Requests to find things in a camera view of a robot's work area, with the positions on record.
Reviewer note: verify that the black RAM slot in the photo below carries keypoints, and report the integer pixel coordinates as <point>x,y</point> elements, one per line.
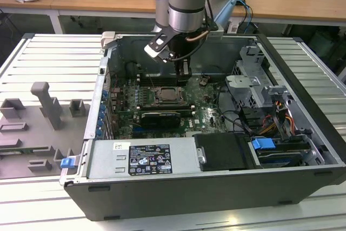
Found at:
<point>147,105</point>
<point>162,108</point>
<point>159,77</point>
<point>159,82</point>

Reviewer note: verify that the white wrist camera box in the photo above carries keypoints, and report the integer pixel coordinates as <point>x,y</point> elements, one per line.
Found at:
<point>155,45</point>

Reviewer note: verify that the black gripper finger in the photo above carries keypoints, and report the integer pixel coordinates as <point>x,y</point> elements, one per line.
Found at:
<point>183,75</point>

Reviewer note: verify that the black open PC case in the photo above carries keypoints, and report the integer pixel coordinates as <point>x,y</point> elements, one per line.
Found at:
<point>189,201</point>

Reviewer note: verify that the black plastic bay cover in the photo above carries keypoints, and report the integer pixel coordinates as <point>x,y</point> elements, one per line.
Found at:
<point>221,152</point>

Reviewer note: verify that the green motherboard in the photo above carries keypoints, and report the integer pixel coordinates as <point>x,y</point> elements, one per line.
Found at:
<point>208,117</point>

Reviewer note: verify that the grey parts rack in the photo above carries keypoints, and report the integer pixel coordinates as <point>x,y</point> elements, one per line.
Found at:
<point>27,133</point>

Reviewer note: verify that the silver square CPU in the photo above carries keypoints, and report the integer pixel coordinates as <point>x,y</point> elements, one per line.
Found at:
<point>170,94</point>

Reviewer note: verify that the green RAM stick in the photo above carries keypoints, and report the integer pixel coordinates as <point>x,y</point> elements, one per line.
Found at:
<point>24,150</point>

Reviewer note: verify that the hard disk in blue carrier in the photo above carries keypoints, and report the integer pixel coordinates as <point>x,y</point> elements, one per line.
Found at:
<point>262,144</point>

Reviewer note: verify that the grey metal drive cage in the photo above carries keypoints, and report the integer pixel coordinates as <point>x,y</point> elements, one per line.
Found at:
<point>251,90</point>

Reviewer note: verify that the blue case latch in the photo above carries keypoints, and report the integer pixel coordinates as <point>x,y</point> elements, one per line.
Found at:
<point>67,162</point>

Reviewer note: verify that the black graphics card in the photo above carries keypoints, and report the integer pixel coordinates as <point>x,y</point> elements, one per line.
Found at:
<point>159,120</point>

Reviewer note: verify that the CPU socket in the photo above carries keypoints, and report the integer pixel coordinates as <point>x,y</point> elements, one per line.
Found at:
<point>170,95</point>

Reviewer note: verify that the grey power supply unit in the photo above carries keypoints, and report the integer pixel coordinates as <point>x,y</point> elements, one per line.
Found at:
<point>108,160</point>

